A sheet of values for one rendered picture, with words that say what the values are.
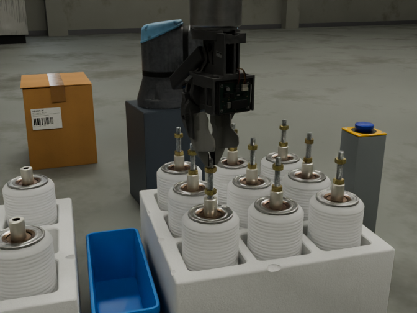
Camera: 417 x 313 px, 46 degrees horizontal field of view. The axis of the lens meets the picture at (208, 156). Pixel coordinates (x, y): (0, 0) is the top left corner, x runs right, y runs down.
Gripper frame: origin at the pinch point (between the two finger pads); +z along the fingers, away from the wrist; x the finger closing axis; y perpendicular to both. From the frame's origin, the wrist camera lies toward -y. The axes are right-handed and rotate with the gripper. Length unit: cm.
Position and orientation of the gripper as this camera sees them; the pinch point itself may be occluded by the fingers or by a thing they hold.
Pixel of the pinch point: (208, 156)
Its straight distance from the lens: 78.4
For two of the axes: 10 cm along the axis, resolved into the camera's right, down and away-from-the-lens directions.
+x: 8.6, -1.6, 4.9
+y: 5.1, 2.7, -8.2
